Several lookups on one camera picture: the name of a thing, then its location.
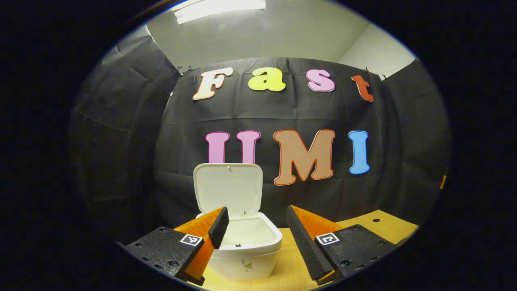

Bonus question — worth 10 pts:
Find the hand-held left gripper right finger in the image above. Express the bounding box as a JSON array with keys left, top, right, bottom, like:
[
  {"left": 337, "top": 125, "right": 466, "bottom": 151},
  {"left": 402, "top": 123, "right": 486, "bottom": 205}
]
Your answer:
[{"left": 286, "top": 205, "right": 398, "bottom": 285}]

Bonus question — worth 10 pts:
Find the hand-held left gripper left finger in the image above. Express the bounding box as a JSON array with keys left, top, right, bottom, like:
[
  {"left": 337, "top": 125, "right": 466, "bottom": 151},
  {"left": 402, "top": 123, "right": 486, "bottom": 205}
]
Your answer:
[{"left": 123, "top": 206, "right": 230, "bottom": 285}]

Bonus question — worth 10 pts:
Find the white desktop garbage bin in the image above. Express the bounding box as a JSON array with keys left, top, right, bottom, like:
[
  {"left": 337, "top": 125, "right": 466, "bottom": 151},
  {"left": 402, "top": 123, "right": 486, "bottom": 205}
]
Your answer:
[{"left": 193, "top": 163, "right": 283, "bottom": 282}]

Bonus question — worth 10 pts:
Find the wooden desktop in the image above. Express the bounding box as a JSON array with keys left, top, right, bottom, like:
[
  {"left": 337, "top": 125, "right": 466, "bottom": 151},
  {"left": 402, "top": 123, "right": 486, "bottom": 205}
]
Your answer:
[{"left": 174, "top": 209, "right": 420, "bottom": 291}]

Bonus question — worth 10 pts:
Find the black backdrop cloth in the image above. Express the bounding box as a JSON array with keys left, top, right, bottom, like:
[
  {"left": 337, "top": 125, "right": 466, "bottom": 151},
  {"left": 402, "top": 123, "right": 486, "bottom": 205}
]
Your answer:
[{"left": 69, "top": 24, "right": 452, "bottom": 243}]

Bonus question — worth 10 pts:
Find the ceiling light panel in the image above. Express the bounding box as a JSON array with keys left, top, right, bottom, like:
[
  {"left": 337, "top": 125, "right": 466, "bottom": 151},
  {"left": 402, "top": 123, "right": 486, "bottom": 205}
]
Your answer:
[{"left": 174, "top": 0, "right": 267, "bottom": 25}]

